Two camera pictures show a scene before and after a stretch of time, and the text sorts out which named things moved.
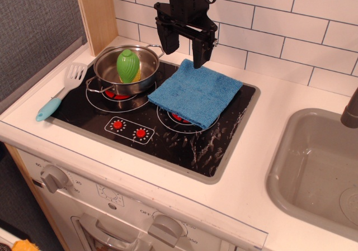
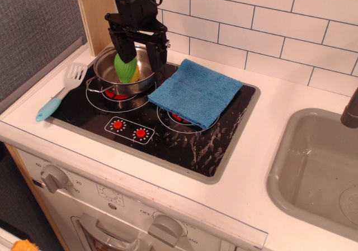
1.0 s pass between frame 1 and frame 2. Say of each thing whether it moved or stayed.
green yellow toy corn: stayed
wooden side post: stayed
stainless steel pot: stayed
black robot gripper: moved
